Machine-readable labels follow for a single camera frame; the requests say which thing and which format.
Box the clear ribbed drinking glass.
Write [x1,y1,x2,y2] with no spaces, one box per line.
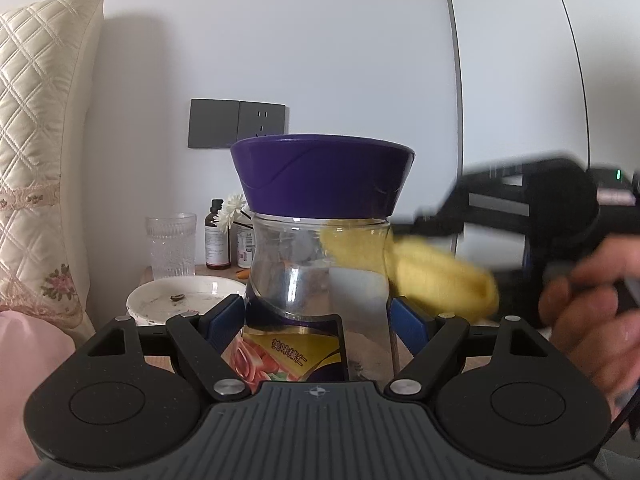
[145,213,198,281]

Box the brown glass bottle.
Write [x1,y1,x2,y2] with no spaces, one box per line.
[204,199,233,271]

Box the small white labelled bottle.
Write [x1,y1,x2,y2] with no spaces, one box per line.
[236,224,257,270]

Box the white round bowl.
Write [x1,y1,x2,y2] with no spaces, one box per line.
[125,275,247,330]

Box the cream quilted headboard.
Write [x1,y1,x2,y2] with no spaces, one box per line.
[0,0,105,348]

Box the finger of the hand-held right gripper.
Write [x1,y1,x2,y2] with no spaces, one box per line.
[492,242,551,323]
[391,158,538,241]

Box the person's right hand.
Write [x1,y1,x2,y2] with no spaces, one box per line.
[539,232,640,413]

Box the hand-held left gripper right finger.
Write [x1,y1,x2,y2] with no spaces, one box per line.
[384,297,557,402]

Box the white artificial flower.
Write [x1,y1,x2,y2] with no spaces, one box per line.
[216,193,252,234]

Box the yellow cleaning cloth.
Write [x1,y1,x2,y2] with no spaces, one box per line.
[319,224,501,324]

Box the grey wall socket panel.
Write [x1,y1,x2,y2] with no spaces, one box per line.
[188,98,287,150]

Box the black cable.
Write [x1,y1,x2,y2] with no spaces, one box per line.
[597,397,640,463]

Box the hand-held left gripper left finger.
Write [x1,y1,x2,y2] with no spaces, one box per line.
[87,294,249,402]

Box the pink cloth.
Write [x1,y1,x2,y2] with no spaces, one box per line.
[0,309,77,480]

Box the clear jar with purple lid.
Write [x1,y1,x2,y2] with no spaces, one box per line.
[230,133,416,384]

